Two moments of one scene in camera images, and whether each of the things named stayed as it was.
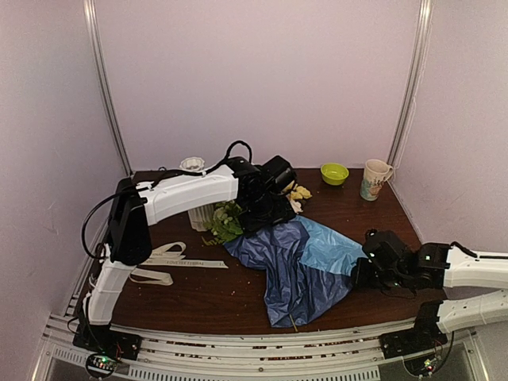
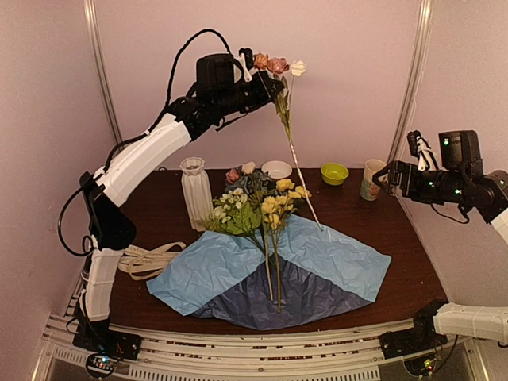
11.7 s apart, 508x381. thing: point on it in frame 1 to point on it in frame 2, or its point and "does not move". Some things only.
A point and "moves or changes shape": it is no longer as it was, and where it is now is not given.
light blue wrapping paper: [329, 249] moves or changes shape
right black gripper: [362, 275] to [396, 177]
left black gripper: [284, 211] to [264, 80]
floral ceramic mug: [376, 172] does not move
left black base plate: [101, 336] does not move
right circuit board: [422, 365] does not move
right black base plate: [425, 337] does not move
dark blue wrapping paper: [294, 294] to [303, 298]
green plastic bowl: [334, 174] does not move
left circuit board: [100, 366] does not move
